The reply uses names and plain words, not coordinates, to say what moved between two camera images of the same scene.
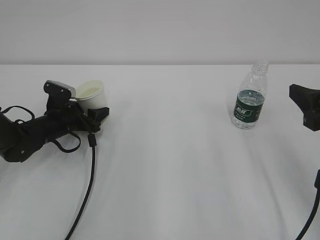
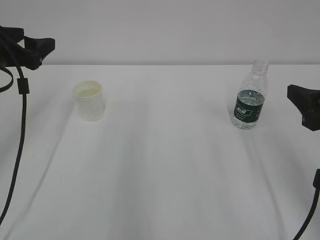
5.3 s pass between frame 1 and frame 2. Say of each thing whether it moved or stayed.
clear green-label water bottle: stayed
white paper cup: stayed
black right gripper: stayed
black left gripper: moved
